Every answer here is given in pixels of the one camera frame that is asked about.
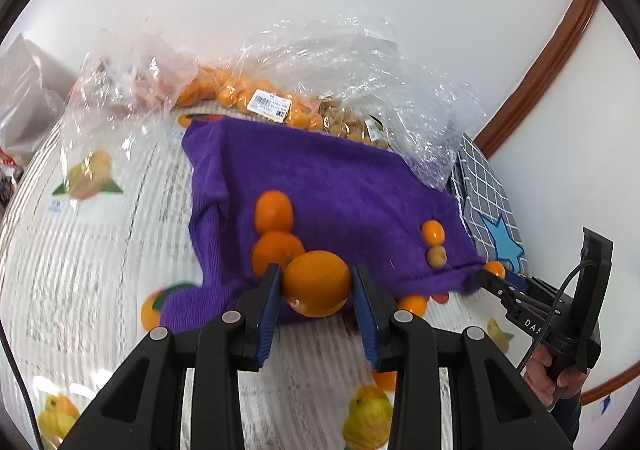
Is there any mandarin orange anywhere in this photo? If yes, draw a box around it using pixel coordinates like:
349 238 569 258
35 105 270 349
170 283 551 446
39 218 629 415
255 190 295 235
251 230 306 279
397 295 430 317
282 250 353 319
372 370 399 392

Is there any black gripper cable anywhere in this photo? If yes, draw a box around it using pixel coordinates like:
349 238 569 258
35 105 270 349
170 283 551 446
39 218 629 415
520 259 599 374

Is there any pile of bagged golden berries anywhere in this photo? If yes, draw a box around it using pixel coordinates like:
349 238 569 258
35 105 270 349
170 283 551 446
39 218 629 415
317 98 391 149

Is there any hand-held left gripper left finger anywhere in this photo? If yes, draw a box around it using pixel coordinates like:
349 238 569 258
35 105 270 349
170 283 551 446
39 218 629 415
60 263 283 450

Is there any checkered bag with blue star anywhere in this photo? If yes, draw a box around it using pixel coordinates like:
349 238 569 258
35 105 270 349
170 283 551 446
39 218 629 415
449 131 529 277

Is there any clear plastic bag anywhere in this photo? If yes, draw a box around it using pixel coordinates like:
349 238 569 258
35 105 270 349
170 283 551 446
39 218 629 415
62 28 201 203

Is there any crinkled clear kumquat bag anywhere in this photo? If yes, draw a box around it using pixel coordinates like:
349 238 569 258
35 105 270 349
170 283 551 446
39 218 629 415
200 14 401 132

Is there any person's right hand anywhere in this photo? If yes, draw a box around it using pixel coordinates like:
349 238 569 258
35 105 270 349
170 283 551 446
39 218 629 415
522 344 587 412

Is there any brown baseboard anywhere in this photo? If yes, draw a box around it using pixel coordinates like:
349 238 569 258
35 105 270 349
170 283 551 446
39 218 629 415
581 369 627 407

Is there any white price label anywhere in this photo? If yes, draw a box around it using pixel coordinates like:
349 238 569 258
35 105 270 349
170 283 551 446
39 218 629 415
364 115 389 139
248 89 292 121

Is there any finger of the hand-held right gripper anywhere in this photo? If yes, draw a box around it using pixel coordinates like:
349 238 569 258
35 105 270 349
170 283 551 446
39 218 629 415
503 270 532 294
474 269 522 312

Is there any purple towel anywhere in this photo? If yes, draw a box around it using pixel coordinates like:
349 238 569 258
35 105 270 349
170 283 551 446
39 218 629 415
160 117 486 333

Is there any person's right forearm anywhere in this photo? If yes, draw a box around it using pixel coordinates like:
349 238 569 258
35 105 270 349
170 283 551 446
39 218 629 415
551 392 584 447

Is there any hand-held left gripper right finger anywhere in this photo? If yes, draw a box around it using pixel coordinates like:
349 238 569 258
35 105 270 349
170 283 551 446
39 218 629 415
350 263 573 450

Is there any brown wooden door frame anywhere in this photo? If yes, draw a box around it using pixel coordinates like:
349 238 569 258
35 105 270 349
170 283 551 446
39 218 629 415
472 0 602 157

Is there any pile of bagged kumquats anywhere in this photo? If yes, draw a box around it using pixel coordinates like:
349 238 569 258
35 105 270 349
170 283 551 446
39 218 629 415
175 68 326 132

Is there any fruit print tablecloth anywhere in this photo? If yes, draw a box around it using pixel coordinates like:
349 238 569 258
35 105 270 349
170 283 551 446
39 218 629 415
0 100 526 450

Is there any crinkled clear golden berry bag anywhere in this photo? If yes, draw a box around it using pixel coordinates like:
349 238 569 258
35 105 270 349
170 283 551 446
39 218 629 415
317 55 489 192

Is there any white plastic bag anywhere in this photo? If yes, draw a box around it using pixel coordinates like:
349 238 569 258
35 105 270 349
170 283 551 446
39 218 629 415
0 32 67 157

